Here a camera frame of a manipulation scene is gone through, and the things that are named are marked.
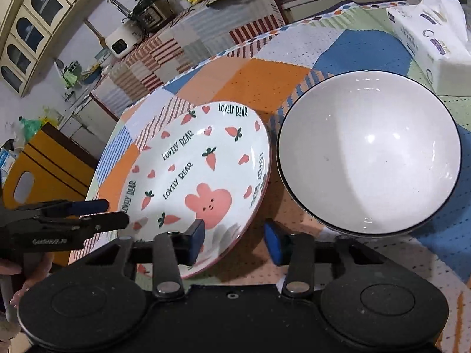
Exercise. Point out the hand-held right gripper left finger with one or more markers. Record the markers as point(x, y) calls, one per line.
point(197, 237)

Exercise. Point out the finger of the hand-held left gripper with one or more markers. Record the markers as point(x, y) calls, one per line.
point(90, 206)
point(108, 222)

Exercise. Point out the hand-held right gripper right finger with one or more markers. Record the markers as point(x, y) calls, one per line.
point(274, 239)

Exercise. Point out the white plate with carrot print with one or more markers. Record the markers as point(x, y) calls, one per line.
point(206, 176)

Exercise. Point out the white bowl with black rim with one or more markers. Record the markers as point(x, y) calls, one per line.
point(368, 154)

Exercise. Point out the person's left hand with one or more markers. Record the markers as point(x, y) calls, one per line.
point(36, 270)

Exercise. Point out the orange wooden stool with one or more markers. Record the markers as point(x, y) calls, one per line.
point(55, 161)

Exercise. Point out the blue and white box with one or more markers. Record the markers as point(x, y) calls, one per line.
point(7, 160)

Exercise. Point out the green plastic bag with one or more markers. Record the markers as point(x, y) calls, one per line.
point(31, 127)

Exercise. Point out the blue basin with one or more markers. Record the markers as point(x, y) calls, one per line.
point(92, 75)

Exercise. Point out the patchwork tablecloth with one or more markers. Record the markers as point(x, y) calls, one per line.
point(250, 77)

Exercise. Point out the small white appliance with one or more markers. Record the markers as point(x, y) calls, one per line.
point(121, 42)

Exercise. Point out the cream cabinet with arched glass doors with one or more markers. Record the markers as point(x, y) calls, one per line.
point(33, 22)

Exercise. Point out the black pressure cooker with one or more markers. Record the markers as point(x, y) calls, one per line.
point(152, 13)

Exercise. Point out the striped patchwork cloth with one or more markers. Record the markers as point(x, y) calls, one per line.
point(191, 29)

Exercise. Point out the white tissue pack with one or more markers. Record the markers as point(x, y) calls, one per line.
point(430, 40)

